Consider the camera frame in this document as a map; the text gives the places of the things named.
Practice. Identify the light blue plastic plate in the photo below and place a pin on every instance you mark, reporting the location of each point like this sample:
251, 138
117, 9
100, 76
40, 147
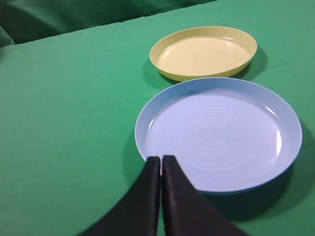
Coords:
228, 135

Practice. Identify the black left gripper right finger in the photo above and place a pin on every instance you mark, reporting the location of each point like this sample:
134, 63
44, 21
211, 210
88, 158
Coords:
185, 211

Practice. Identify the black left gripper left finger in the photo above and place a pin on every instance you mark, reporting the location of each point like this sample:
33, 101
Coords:
137, 212

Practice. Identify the green backdrop cloth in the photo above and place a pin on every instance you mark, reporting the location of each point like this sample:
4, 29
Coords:
28, 20

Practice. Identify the green table cloth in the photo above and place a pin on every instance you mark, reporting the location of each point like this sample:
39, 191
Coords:
69, 103

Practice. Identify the yellow plastic plate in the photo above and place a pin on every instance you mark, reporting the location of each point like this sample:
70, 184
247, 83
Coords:
200, 52

